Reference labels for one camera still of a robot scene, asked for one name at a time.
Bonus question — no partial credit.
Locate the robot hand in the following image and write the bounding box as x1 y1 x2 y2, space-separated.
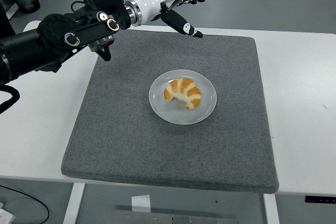
135 0 216 38

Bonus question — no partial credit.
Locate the golden croissant bread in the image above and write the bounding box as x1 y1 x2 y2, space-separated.
163 78 202 111

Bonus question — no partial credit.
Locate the pale grey round plate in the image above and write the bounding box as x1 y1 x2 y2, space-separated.
149 69 218 125

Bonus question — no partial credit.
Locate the grey felt mat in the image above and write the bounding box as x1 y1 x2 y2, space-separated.
60 28 280 195

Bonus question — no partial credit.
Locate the white furniture foot bar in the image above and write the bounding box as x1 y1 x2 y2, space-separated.
5 0 42 22

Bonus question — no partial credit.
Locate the white table leg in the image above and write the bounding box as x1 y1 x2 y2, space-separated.
62 183 86 224
263 194 280 224

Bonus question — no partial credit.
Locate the black table control panel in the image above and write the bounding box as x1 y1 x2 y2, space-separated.
304 195 336 204

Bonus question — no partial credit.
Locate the white power strip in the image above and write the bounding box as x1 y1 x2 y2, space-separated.
0 201 16 224

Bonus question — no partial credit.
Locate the black floor cable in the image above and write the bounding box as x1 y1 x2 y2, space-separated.
0 184 50 224

